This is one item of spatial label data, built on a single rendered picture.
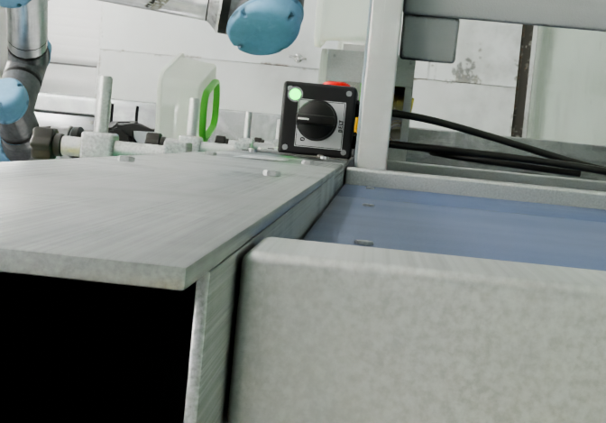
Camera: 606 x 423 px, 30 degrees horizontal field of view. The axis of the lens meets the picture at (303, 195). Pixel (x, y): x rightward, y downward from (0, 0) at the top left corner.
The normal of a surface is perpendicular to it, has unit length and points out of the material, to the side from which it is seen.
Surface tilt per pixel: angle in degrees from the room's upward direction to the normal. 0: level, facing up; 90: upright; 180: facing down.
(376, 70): 90
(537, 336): 90
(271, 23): 99
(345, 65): 90
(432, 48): 90
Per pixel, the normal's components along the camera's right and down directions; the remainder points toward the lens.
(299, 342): -0.07, 0.04
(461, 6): -0.09, 0.31
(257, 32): 0.04, 0.80
